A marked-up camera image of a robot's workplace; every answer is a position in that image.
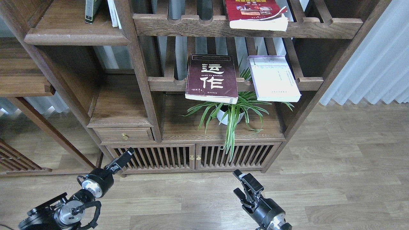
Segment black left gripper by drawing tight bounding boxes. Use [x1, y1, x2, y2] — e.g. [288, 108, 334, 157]
[77, 148, 134, 198]

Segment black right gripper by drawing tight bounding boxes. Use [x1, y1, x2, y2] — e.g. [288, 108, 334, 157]
[233, 169, 285, 229]

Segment white lavender paperback book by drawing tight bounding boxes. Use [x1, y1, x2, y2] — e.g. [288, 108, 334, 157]
[247, 55, 301, 102]

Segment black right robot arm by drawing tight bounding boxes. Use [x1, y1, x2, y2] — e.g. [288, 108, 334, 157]
[233, 169, 292, 230]

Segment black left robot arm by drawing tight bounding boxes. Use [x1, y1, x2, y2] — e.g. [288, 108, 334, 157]
[19, 148, 135, 230]

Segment red book on top shelf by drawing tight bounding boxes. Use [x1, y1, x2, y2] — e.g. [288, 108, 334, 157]
[224, 0, 288, 32]

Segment white plant pot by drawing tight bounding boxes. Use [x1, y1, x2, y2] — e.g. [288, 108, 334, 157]
[217, 105, 244, 125]

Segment green spider plant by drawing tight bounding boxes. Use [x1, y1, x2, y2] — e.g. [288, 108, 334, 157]
[181, 65, 295, 162]

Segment dark wooden bookshelf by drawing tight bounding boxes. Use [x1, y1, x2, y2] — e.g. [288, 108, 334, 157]
[1, 0, 390, 174]

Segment dark red book white characters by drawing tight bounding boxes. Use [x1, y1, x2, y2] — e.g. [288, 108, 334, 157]
[185, 54, 238, 104]

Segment wooden side furniture left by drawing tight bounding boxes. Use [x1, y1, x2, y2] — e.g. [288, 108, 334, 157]
[0, 37, 103, 177]

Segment white upright book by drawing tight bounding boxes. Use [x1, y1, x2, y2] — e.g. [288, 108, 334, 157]
[107, 0, 122, 29]

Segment dark green upright book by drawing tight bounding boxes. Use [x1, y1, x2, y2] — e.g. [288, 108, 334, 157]
[85, 0, 101, 24]

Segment white curtain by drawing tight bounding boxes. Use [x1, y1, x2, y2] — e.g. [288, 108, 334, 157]
[320, 0, 409, 106]

